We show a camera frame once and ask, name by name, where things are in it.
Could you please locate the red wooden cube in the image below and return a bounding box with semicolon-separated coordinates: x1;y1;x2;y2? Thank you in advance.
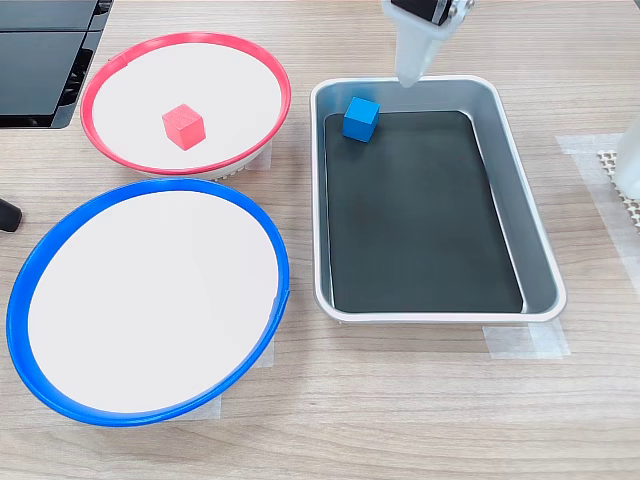
161;103;207;150

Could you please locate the black rounded stand foot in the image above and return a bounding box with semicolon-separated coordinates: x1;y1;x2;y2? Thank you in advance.
0;196;24;234

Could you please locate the translucent tape piece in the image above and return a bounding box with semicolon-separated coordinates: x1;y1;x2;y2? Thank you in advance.
249;141;274;174
162;392;224;422
255;337;276;370
482;319;572;360

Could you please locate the black tray liner mat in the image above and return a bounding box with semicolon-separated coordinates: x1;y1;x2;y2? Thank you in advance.
323;110;525;315

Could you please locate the red-rimmed white dish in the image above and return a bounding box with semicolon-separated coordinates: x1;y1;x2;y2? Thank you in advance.
79;32;293;182

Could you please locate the silver metal tray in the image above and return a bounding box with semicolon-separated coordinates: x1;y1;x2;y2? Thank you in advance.
309;74;568;325

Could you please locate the white mesh anti-slip mat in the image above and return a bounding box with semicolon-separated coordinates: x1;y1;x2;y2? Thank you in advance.
596;149;640;236

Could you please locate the black flat device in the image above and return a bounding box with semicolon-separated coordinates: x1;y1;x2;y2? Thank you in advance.
0;0;115;130

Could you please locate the blue wooden cube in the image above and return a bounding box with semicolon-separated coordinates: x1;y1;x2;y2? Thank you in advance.
342;96;381;144

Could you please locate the blue-rimmed white dish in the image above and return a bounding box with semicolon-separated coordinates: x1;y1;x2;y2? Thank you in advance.
5;178;291;428

